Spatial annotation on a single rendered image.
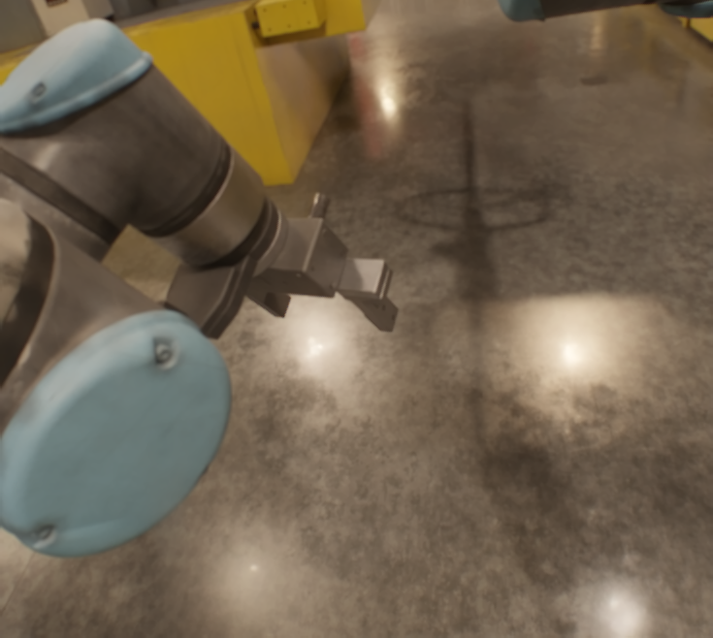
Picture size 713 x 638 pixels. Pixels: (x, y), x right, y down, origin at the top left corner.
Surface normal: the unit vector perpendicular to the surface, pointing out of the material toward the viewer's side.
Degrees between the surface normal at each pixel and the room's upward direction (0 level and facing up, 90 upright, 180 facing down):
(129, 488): 94
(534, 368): 0
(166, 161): 93
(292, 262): 25
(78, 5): 90
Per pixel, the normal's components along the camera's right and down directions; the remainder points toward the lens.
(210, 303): -0.44, -0.46
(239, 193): 0.85, 0.04
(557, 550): -0.19, -0.77
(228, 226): 0.59, 0.49
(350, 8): -0.18, 0.64
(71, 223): 0.71, 0.25
